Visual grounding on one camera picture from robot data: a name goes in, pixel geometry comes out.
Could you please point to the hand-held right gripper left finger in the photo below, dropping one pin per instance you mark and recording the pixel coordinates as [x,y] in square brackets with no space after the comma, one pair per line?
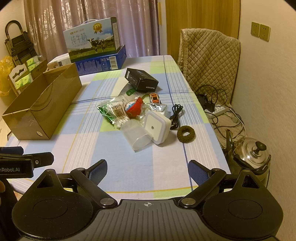
[99,172]

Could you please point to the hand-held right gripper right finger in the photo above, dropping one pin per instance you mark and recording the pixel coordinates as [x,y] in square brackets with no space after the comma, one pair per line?
[196,172]

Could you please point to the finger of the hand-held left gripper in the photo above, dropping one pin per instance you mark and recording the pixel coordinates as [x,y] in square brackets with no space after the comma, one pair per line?
[11,150]
[44,160]

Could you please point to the brown cardboard box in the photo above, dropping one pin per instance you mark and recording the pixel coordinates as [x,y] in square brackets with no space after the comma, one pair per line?
[34,122]

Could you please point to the silver green tea packet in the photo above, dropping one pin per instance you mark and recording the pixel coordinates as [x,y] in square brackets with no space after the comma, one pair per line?
[104,111]

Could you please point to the black shaver box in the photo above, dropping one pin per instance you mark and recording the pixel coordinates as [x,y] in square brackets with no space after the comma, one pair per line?
[143,81]

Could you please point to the person's left hand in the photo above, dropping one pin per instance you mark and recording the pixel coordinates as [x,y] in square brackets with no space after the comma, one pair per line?
[1,186]

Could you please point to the brown hair scrunchie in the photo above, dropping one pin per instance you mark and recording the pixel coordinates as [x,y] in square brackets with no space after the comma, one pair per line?
[180,134]

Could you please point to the translucent plastic cup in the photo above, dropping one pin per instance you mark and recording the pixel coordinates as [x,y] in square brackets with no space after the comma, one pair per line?
[134,134]

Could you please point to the stainless steel kettle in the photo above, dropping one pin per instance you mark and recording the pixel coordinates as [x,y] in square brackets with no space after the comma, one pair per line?
[252,148]

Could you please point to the white square night light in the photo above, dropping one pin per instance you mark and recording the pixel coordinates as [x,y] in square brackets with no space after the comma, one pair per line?
[152,127]

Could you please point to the cotton swab pack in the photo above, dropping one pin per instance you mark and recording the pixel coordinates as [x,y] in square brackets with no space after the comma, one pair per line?
[118,111]

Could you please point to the white power strip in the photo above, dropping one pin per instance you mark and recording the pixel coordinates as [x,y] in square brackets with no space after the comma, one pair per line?
[217,111]

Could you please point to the black charger plug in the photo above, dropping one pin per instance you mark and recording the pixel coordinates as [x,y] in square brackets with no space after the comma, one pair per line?
[211,106]

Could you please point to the red round toy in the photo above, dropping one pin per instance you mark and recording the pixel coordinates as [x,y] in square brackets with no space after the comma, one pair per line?
[136,109]

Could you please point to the yellow plastic bag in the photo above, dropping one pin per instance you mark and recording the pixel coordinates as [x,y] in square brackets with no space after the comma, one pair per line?
[5,69]

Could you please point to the orange toy car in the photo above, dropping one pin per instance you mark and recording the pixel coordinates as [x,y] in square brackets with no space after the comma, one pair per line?
[154,98]

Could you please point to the brown tissue display box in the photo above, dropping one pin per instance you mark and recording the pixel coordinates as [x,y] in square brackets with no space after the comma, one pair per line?
[38,67]

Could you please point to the small white box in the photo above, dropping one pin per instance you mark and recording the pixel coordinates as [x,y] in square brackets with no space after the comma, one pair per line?
[60,60]

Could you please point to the black folding step stool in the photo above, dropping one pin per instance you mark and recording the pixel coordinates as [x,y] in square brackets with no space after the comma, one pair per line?
[20,46]

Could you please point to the blue cardboard box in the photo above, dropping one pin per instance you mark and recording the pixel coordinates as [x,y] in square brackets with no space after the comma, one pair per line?
[92,66]

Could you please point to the chair with quilted cover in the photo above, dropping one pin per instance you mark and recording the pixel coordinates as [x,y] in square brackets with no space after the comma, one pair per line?
[208,62]

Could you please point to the milk carton with cow print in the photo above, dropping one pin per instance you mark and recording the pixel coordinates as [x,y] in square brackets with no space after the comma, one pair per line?
[92,41]

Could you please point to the pink patterned curtain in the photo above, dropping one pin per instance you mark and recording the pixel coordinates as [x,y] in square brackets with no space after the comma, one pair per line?
[57,16]

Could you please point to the wooden wardrobe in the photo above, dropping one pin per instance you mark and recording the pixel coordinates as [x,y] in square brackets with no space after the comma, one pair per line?
[196,14]

